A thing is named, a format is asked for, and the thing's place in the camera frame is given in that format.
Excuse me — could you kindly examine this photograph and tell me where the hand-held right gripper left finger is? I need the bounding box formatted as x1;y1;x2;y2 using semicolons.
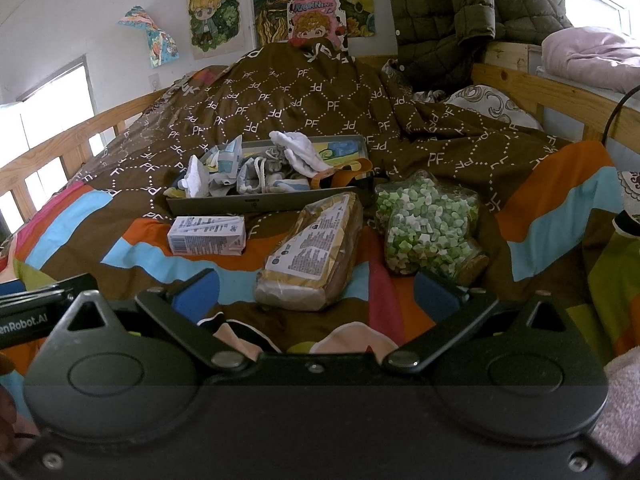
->
52;267;252;373

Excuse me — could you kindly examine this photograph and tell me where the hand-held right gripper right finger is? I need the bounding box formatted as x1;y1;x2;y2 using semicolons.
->
381;269;577;375

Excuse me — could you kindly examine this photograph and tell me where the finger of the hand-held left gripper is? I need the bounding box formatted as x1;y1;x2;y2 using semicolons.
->
0;273;99;306

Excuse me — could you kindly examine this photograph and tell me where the grey metal tray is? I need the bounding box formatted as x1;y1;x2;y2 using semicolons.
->
165;134;374;217

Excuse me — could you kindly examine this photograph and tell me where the white towel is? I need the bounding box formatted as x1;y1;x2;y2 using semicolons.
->
174;154;211;199

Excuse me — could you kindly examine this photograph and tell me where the teal white tissue packet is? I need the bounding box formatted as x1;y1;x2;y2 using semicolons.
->
207;139;246;187

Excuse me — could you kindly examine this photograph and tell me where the small white carton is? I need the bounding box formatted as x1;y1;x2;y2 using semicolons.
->
166;215;247;256

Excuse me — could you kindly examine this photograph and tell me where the jar of green paper stars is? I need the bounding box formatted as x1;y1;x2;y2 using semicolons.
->
373;169;491;279

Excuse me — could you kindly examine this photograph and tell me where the bagged sliced bread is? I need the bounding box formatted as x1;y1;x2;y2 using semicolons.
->
252;192;365;312

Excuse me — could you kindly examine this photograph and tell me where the colourful striped blanket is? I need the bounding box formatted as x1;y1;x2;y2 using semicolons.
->
0;140;640;377

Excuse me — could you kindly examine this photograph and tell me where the frog drawing paper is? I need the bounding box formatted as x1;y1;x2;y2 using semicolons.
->
310;139;364;162

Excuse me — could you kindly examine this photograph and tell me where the swirl patterned pillow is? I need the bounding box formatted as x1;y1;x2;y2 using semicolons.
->
444;84;544;132

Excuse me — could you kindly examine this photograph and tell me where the white patterned cloth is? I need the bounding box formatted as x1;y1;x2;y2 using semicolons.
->
612;169;640;237

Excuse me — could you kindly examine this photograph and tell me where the brown patterned quilt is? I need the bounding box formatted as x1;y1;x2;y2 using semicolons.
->
75;42;572;227

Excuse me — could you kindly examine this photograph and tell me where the colourful cut-out drawing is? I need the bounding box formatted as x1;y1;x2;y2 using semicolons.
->
117;5;180;69

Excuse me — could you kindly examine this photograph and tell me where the blonde figure green drawing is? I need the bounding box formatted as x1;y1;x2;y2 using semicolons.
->
185;0;249;59

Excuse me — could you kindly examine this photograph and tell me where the olive quilted jacket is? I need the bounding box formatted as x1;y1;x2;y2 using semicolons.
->
384;0;576;94

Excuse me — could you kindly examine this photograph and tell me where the pink blanket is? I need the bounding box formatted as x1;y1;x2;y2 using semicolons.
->
542;27;640;79

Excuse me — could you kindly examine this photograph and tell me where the swirly yellow painting poster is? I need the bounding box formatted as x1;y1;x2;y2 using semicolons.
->
251;0;376;47

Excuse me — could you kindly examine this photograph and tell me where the cow print figure poster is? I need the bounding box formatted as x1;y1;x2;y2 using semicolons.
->
287;0;347;49

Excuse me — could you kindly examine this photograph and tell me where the orange cloth strap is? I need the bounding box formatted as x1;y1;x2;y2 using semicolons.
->
309;157;374;191

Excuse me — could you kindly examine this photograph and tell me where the wooden bed frame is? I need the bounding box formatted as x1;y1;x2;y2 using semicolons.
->
0;41;640;233

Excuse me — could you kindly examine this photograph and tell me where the black cable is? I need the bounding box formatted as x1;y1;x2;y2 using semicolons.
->
602;90;640;149

